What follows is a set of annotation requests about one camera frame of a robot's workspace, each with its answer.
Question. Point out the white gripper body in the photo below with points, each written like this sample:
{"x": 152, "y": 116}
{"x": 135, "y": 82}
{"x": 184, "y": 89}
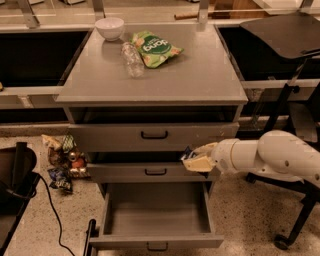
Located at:
{"x": 222, "y": 156}

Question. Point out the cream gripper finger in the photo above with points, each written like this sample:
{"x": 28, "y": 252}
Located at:
{"x": 199, "y": 163}
{"x": 205, "y": 149}

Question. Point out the dark blue rxbar wrapper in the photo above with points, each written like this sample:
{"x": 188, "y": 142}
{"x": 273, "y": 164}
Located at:
{"x": 187, "y": 154}

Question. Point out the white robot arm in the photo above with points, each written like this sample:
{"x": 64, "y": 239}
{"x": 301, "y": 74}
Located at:
{"x": 276, "y": 154}

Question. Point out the grey drawer cabinet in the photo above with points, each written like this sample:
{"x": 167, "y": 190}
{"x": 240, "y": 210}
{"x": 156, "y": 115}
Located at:
{"x": 198, "y": 86}

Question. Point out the grey bottom drawer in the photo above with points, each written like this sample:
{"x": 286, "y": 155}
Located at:
{"x": 156, "y": 217}

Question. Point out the grey drawer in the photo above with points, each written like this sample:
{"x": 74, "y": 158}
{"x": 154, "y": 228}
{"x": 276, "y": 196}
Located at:
{"x": 149, "y": 137}
{"x": 156, "y": 217}
{"x": 147, "y": 172}

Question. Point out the grey top drawer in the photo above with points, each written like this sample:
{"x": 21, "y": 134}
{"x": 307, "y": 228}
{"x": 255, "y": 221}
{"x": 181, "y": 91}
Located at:
{"x": 149, "y": 137}

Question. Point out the grey middle drawer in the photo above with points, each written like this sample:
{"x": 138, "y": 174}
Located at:
{"x": 147, "y": 172}

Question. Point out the green snack bag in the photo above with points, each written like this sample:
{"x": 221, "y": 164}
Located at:
{"x": 153, "y": 49}

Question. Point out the clear plastic bottle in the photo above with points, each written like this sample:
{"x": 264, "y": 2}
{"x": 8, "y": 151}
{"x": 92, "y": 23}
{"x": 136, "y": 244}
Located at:
{"x": 132, "y": 60}

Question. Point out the wooden stick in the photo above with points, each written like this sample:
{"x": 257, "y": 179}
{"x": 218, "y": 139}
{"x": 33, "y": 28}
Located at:
{"x": 185, "y": 16}

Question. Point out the pile of snack packages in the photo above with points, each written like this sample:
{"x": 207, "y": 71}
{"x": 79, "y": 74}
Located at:
{"x": 66, "y": 160}

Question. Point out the black office chair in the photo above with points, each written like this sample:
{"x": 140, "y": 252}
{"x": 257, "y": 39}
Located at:
{"x": 292, "y": 36}

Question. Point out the white ceramic bowl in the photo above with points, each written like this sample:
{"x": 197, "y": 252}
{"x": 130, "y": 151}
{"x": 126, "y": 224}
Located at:
{"x": 110, "y": 28}

